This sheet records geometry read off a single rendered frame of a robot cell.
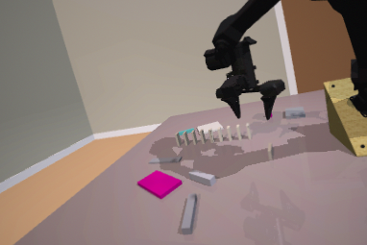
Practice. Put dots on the magenta flat square slab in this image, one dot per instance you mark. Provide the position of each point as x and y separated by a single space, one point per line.
159 184

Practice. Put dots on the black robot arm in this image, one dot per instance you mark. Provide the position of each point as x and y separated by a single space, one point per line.
229 51

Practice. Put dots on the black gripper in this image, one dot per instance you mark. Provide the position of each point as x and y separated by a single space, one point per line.
270 90

